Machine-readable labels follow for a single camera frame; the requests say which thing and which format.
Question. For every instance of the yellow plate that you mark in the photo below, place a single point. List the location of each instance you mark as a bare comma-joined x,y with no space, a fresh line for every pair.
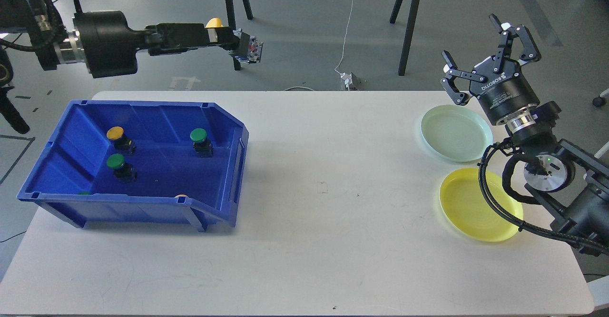
466,209

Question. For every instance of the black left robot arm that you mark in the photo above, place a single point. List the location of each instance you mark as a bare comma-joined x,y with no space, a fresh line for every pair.
49,39

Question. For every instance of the right black tripod legs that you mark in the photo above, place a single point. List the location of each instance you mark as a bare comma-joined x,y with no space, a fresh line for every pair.
409,30

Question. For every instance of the white power adapter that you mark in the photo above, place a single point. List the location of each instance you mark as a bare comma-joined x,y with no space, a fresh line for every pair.
350,82

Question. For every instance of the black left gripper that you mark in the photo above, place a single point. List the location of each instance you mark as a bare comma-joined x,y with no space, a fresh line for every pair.
110,45

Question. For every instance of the chair caster wheel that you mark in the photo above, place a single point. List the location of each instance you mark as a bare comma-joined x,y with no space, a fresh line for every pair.
601,99

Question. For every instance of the blue plastic storage bin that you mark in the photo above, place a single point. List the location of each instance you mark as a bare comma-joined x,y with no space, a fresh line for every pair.
73,160

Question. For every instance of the pale green plate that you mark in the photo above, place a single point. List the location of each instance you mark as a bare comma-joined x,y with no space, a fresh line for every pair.
455,133

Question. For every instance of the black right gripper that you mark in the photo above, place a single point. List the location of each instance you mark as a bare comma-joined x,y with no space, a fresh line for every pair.
506,93

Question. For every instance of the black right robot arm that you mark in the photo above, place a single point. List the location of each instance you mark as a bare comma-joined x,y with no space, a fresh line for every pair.
569,182

